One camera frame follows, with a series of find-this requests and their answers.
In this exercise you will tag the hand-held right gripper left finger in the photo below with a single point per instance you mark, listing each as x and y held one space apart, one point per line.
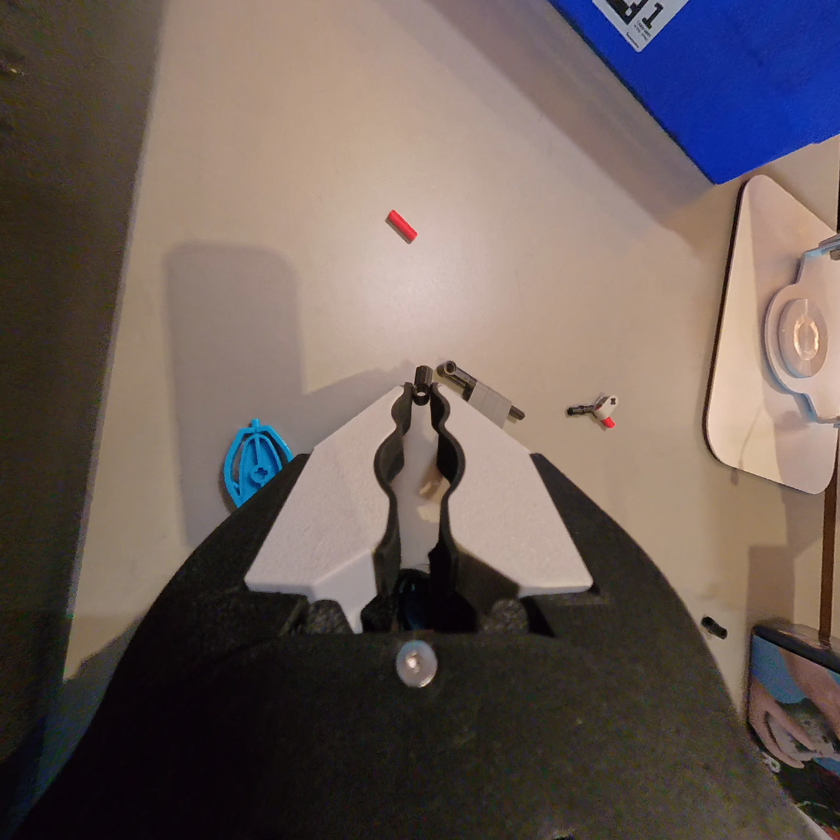
321 525

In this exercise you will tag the black dimpled mat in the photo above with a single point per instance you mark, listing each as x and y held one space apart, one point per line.
59 328

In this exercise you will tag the short black connector pin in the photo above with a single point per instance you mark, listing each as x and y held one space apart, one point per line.
714 627

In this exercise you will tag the black round hole connector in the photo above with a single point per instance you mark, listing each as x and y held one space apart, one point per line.
423 387

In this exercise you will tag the grey orange brick assembly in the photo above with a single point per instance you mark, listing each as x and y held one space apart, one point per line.
489 403

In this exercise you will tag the light blue brick separator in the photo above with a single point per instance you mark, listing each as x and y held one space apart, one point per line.
253 466

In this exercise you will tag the blue robot kit box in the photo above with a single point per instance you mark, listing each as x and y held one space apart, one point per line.
794 722

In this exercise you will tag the white stand base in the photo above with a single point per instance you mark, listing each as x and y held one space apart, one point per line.
748 394

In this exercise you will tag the small red axle pin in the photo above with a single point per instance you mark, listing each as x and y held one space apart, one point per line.
401 226

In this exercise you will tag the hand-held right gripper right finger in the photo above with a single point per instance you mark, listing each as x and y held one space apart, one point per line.
518 525

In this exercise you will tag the long black connector pin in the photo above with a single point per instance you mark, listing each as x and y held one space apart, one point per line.
581 411

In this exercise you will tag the white connector with red axle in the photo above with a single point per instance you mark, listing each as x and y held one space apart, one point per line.
605 408

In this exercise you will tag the blue storage bin with tag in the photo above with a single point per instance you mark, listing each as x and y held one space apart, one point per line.
722 85

